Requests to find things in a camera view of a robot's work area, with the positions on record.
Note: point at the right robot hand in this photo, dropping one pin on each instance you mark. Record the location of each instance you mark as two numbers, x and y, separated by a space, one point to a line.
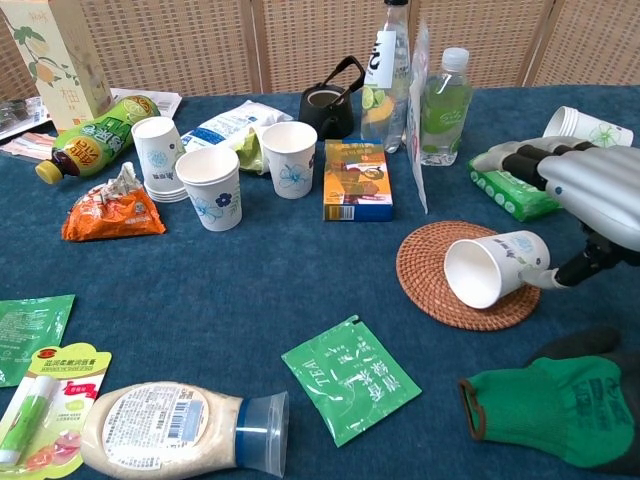
595 185

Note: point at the white paper cup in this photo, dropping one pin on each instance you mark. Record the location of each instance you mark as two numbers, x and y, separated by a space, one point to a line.
480 270

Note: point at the green flower cup stack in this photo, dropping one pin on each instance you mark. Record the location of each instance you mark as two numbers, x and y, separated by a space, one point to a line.
595 127

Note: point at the blue flower paper cup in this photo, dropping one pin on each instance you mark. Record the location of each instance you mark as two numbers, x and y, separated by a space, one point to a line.
215 195
290 170

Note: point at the upturned paper cup stack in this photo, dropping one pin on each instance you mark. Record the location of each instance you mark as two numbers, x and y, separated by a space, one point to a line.
157 155

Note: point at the green wet wipes pack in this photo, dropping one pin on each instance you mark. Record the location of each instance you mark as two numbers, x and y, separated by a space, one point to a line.
505 195

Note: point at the water bottle white cap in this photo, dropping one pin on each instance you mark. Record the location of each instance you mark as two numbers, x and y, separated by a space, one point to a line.
445 120

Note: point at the clear standing plastic package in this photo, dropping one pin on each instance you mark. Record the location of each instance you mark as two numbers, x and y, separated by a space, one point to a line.
416 130

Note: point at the woven rattan coaster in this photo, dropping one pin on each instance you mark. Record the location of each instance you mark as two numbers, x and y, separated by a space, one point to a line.
425 270

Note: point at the clear soda bottle black cap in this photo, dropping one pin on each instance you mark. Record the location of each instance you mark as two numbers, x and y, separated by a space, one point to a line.
385 100

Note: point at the green black work glove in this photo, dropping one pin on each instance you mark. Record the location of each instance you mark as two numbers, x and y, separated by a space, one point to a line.
550 410

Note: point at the orange blue tea box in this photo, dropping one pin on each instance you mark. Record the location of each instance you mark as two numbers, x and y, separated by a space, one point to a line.
357 185

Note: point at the black teapot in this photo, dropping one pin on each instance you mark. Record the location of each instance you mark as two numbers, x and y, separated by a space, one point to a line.
325 120

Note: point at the green tea sachet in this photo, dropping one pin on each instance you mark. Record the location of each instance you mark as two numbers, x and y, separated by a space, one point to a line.
350 380

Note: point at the yellow-green crumpled packet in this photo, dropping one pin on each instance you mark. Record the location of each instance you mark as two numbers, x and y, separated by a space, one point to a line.
250 155

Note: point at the white blue tissue packet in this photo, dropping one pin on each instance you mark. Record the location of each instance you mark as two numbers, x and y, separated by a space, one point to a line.
225 122

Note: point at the bamboo folding screen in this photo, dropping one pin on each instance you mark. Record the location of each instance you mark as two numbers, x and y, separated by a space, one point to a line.
200 45

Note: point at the orange snack bag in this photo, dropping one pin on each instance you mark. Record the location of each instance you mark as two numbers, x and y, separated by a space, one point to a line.
115 215

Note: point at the green tea drink bottle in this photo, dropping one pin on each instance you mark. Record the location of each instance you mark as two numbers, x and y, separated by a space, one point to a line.
100 140

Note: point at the mayonnaise squeeze bottle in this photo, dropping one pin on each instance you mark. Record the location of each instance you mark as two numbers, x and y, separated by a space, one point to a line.
160 430

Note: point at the tall yellow carton box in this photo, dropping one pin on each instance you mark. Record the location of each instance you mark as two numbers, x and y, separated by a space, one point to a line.
55 65

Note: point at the orange white flat packet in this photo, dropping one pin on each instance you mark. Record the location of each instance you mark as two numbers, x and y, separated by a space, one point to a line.
25 146

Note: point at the lip balm blister pack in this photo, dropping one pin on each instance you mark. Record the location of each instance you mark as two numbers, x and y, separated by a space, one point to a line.
55 390

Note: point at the green sachet with window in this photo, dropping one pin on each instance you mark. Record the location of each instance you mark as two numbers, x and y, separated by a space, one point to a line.
30 335

